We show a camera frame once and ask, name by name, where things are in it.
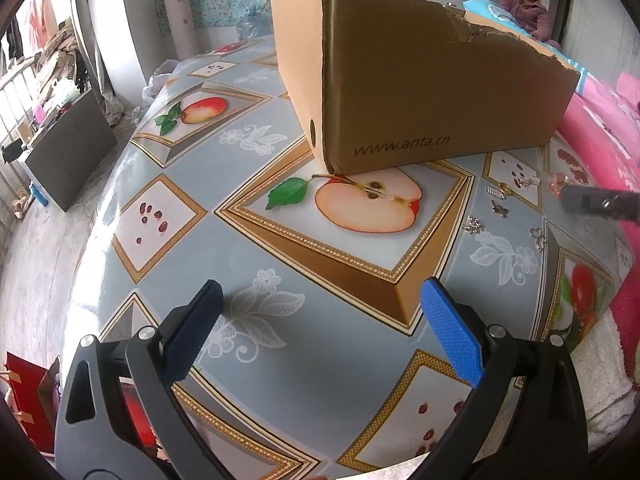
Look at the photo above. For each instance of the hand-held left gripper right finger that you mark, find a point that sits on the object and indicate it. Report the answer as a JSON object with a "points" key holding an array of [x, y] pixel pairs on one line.
{"points": [[450, 330]]}

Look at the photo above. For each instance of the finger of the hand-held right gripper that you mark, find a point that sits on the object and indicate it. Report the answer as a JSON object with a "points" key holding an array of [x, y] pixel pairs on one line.
{"points": [[590, 199]]}

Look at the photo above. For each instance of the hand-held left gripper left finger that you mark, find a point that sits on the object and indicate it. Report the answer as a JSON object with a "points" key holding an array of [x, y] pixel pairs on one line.
{"points": [[195, 330]]}

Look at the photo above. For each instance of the silver hook earring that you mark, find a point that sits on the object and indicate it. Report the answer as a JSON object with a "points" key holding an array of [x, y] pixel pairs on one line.
{"points": [[531, 181]]}

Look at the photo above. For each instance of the brown cardboard box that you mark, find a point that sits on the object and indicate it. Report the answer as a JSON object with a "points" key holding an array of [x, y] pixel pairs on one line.
{"points": [[425, 85]]}

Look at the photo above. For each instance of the silver heart earring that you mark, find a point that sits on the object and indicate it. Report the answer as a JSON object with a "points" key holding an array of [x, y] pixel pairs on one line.
{"points": [[537, 234]]}

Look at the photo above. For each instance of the pink floral quilt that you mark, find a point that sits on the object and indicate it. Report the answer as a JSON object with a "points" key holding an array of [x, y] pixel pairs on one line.
{"points": [[610, 130]]}

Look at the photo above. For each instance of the silver flower earring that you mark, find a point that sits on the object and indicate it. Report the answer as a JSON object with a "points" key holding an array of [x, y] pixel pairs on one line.
{"points": [[499, 208]]}

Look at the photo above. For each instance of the silver rhinestone bar earring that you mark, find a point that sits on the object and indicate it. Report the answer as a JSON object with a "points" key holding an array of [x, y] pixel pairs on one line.
{"points": [[494, 191]]}

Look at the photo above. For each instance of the silver cluster earring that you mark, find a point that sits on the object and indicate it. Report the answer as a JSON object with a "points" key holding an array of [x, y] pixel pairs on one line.
{"points": [[472, 225]]}

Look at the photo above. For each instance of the fruit print tablecloth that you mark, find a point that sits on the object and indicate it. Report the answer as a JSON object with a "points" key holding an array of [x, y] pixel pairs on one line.
{"points": [[325, 310]]}

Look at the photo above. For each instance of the white fluffy towel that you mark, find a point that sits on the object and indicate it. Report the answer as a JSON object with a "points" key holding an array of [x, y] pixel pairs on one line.
{"points": [[610, 385]]}

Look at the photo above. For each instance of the red paper bag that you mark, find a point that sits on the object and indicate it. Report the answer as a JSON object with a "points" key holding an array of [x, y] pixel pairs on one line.
{"points": [[27, 390]]}

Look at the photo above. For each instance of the grey cabinet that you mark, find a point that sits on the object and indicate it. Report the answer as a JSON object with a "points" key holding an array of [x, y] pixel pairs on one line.
{"points": [[65, 155]]}

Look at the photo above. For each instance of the blue cartoon pillow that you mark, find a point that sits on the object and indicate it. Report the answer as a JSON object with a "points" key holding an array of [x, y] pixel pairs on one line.
{"points": [[480, 9]]}

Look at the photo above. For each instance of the white plastic bag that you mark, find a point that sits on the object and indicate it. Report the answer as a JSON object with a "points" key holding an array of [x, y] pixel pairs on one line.
{"points": [[160, 80]]}

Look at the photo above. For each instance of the pile of clothes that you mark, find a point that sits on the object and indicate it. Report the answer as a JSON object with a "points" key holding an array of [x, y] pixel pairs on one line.
{"points": [[55, 60]]}

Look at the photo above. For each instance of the clear blue water jug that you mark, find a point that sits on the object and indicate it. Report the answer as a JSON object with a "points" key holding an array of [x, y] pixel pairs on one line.
{"points": [[255, 27]]}

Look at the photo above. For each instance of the white paper roll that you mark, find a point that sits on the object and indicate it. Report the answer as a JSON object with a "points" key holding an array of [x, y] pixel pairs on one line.
{"points": [[180, 20]]}

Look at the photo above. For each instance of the pink hanging garment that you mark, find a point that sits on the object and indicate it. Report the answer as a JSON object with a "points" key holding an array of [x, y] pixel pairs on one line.
{"points": [[41, 12]]}

